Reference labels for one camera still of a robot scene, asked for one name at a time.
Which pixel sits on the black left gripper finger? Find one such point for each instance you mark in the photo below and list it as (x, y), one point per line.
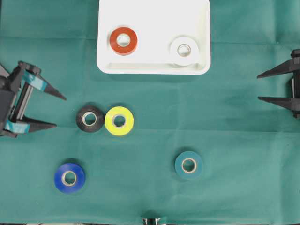
(27, 125)
(32, 76)

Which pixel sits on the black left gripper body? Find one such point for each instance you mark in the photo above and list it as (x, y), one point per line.
(9, 87)

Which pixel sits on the green table cloth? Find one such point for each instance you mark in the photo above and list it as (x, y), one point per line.
(250, 148)

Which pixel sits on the black tape roll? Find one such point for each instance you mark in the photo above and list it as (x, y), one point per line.
(90, 118)

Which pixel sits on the green tape roll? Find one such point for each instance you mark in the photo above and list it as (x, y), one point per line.
(188, 165)

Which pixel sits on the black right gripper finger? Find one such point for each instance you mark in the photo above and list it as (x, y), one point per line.
(283, 68)
(284, 102)

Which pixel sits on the yellow tape roll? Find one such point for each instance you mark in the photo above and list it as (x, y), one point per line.
(119, 121)

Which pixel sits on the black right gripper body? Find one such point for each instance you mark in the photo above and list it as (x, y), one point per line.
(295, 68)

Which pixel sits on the white tape roll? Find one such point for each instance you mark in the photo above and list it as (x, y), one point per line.
(184, 51)

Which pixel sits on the white plastic case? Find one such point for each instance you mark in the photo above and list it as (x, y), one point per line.
(156, 23)

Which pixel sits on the blue tape roll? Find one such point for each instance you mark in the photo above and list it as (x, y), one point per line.
(69, 178)

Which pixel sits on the red tape roll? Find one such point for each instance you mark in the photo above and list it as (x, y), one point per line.
(123, 41)

